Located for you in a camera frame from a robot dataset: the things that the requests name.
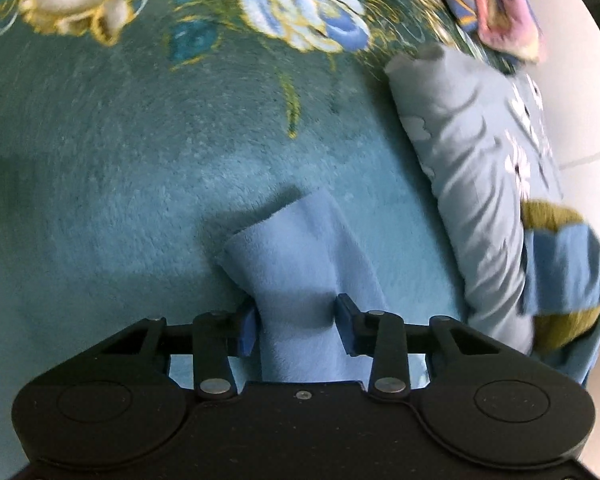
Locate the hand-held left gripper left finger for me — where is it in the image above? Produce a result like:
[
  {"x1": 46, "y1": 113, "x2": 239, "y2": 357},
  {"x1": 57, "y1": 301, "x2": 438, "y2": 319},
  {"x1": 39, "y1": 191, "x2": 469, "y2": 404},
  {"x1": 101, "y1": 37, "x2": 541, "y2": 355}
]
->
[{"x1": 97, "y1": 305, "x2": 257, "y2": 401}]

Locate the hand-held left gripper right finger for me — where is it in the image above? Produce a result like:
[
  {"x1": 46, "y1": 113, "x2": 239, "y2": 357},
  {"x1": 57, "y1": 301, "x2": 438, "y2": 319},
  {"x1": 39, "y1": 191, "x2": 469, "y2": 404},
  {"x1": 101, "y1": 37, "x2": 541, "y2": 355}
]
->
[{"x1": 334, "y1": 294, "x2": 501, "y2": 401}]

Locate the light blue garment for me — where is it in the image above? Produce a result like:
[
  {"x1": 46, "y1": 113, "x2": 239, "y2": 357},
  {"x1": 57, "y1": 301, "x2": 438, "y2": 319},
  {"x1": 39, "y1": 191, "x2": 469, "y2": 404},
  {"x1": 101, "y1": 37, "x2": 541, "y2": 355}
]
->
[{"x1": 215, "y1": 187, "x2": 600, "y2": 388}]

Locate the teal floral bedsheet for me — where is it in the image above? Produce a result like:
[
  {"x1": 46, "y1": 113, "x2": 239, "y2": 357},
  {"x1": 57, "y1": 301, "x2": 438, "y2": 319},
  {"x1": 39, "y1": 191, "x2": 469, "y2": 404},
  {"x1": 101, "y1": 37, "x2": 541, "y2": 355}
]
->
[{"x1": 0, "y1": 0, "x2": 531, "y2": 401}]

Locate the olive yellow garment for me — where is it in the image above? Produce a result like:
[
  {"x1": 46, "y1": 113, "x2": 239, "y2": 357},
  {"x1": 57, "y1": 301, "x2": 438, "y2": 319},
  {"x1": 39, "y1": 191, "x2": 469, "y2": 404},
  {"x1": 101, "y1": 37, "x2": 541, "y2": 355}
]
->
[{"x1": 521, "y1": 200, "x2": 600, "y2": 352}]

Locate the folded pink floral blanket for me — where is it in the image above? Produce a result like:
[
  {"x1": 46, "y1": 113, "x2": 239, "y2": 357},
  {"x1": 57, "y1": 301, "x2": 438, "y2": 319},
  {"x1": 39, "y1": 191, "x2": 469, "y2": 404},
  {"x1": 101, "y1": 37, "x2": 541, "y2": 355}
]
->
[{"x1": 427, "y1": 0, "x2": 543, "y2": 63}]

